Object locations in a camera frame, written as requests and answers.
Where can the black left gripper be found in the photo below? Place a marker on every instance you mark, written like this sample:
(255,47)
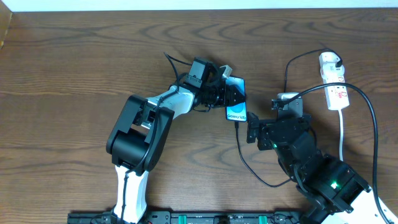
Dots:
(227,95)

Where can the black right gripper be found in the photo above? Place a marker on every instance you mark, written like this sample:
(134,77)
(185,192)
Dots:
(262,134)

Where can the blue Galaxy smartphone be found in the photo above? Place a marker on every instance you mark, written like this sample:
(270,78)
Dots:
(236,110)

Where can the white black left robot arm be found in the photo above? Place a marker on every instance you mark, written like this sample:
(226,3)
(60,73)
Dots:
(138,138)

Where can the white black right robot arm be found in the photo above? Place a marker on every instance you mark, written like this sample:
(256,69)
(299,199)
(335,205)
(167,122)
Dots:
(336,191)

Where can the white USB charger adapter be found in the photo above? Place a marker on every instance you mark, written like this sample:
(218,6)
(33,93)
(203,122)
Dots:
(329,62)

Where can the white power strip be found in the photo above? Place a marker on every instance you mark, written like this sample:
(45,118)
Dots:
(336,95)

